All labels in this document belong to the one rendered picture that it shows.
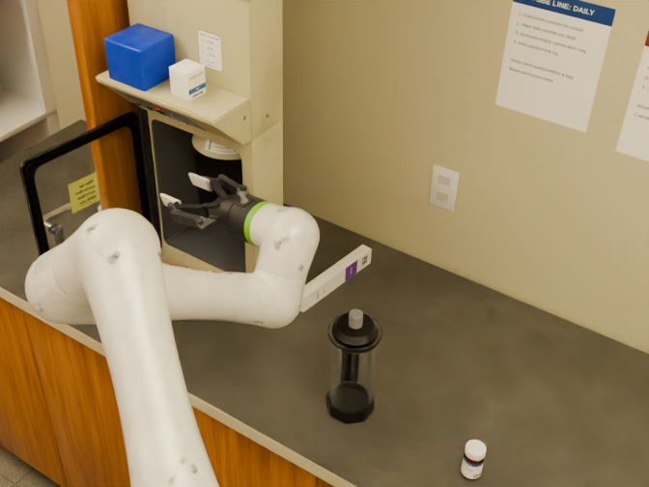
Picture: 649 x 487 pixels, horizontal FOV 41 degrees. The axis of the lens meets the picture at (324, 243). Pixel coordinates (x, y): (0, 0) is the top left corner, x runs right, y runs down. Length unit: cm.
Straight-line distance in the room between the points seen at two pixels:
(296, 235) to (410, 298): 62
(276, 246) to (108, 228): 44
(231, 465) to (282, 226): 68
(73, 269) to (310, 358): 82
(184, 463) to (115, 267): 28
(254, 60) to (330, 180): 68
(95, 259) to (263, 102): 68
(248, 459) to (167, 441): 81
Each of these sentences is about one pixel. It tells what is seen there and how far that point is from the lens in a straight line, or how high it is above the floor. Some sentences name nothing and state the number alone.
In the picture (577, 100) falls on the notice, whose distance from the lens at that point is 191.
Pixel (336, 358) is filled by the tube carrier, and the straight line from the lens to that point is 173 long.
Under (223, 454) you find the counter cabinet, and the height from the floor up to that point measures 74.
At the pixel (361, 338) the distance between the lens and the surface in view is 168.
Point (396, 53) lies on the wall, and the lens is 206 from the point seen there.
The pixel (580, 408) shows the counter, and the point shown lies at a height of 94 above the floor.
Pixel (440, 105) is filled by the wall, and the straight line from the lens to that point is 205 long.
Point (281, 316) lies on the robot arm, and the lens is 162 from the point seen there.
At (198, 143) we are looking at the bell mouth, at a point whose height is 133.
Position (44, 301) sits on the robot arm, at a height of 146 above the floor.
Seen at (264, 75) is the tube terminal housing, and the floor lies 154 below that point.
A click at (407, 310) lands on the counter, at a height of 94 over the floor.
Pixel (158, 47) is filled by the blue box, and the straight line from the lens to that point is 180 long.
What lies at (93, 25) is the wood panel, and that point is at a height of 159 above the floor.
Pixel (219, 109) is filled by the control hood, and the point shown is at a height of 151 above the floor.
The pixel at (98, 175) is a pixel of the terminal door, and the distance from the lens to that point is 198.
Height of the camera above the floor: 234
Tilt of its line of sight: 38 degrees down
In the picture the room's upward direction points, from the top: 2 degrees clockwise
